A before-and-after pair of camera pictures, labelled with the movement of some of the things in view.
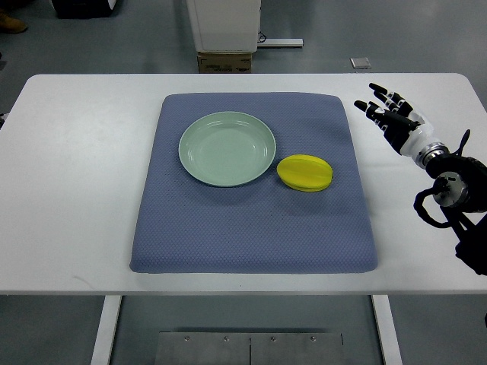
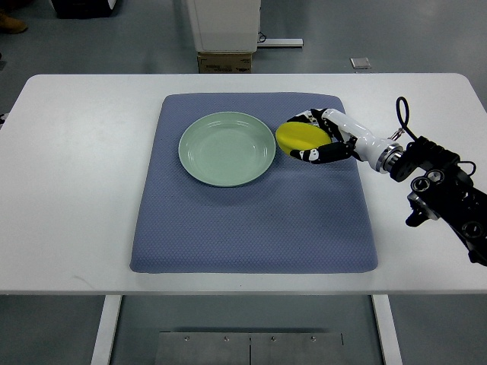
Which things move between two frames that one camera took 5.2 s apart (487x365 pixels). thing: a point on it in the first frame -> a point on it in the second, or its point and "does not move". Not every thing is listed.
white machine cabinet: x=225 y=26 does not move
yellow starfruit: x=305 y=172 -> x=300 y=136
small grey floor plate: x=361 y=63 does not move
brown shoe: x=11 y=25 does not move
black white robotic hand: x=405 y=128 -> x=348 y=139
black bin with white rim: x=83 y=9 does not move
